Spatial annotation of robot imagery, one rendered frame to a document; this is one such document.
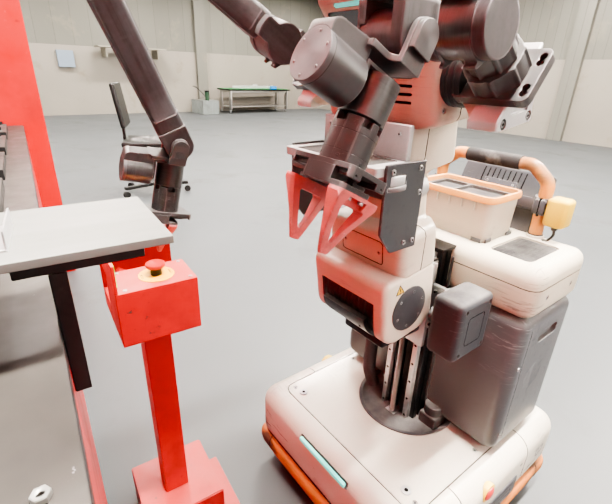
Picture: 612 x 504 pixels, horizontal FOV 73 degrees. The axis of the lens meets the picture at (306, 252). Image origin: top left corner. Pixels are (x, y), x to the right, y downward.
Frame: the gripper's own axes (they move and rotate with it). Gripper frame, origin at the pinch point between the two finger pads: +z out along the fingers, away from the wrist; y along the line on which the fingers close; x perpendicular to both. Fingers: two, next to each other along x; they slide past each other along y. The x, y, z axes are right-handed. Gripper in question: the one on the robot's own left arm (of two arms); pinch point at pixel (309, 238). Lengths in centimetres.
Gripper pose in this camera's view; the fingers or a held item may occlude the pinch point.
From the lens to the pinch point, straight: 48.5
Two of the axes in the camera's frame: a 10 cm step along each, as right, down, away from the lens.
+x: 6.9, 2.2, 6.9
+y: 6.1, 3.4, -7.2
